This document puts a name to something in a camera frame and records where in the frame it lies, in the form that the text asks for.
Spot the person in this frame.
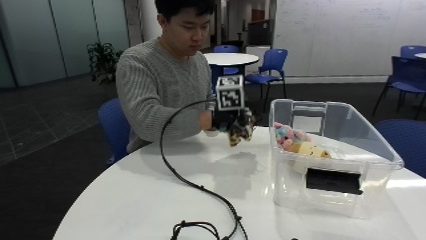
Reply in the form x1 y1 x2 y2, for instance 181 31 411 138
114 0 219 154

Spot clear plastic storage bin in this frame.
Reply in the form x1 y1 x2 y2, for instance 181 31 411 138
267 98 406 220

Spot white marker cube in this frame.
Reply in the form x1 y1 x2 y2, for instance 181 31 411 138
214 74 246 112

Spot black label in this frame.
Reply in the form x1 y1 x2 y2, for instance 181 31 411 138
304 167 364 196

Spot black cable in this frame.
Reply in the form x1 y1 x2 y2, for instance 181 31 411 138
158 98 250 240

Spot blue chair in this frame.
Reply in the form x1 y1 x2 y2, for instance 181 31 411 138
371 55 426 120
372 119 426 179
97 97 133 165
209 44 241 84
399 45 426 60
243 48 288 113

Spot pink and blue soft toy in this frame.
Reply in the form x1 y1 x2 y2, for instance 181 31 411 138
272 122 312 152

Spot yellow soft toy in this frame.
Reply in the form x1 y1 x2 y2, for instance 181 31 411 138
290 141 332 160

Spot whiteboard wall panel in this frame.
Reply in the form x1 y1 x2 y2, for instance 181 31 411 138
271 0 426 78

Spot potted green plant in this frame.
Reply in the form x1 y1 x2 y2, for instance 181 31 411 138
85 41 125 86

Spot round white table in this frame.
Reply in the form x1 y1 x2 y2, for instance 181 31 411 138
202 52 260 88

